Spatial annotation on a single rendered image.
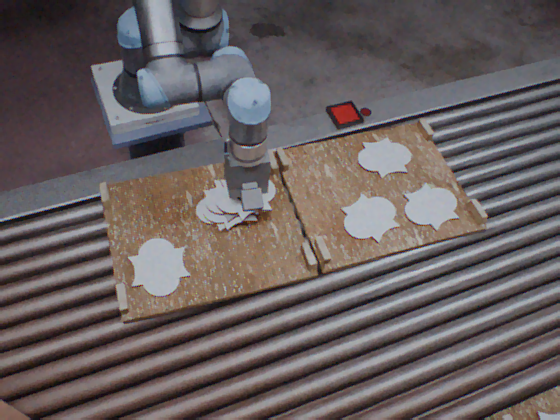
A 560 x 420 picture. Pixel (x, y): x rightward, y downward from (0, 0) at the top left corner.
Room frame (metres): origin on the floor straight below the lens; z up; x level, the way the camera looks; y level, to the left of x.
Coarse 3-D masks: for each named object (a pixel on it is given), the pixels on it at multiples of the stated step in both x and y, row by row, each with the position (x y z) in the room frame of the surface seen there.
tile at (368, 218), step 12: (360, 204) 0.80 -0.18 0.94; (372, 204) 0.80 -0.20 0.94; (384, 204) 0.80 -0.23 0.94; (348, 216) 0.76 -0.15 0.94; (360, 216) 0.76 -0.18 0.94; (372, 216) 0.77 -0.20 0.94; (384, 216) 0.77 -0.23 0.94; (348, 228) 0.72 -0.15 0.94; (360, 228) 0.73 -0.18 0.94; (372, 228) 0.73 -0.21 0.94; (384, 228) 0.74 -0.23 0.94
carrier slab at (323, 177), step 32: (416, 128) 1.07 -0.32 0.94; (288, 160) 0.91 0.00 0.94; (320, 160) 0.92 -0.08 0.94; (352, 160) 0.93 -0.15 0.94; (416, 160) 0.96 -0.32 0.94; (288, 192) 0.82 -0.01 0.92; (320, 192) 0.82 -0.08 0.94; (352, 192) 0.83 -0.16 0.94; (384, 192) 0.85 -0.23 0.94; (320, 224) 0.73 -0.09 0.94; (448, 224) 0.78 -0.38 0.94; (480, 224) 0.79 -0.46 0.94; (352, 256) 0.66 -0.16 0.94; (384, 256) 0.67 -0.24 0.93
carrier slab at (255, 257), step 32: (128, 192) 0.75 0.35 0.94; (160, 192) 0.76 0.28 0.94; (192, 192) 0.77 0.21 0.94; (128, 224) 0.66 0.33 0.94; (160, 224) 0.67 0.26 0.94; (192, 224) 0.69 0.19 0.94; (256, 224) 0.71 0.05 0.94; (288, 224) 0.72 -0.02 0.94; (128, 256) 0.58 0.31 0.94; (192, 256) 0.60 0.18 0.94; (224, 256) 0.62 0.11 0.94; (256, 256) 0.63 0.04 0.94; (288, 256) 0.64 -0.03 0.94; (128, 288) 0.51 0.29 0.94; (192, 288) 0.53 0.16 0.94; (224, 288) 0.54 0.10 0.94; (256, 288) 0.55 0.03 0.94; (128, 320) 0.44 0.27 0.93
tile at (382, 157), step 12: (372, 144) 0.99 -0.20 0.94; (384, 144) 0.99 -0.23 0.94; (396, 144) 1.00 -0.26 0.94; (360, 156) 0.94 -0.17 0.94; (372, 156) 0.95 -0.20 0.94; (384, 156) 0.95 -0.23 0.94; (396, 156) 0.96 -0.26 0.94; (408, 156) 0.96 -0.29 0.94; (372, 168) 0.91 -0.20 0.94; (384, 168) 0.91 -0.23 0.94; (396, 168) 0.92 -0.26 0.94
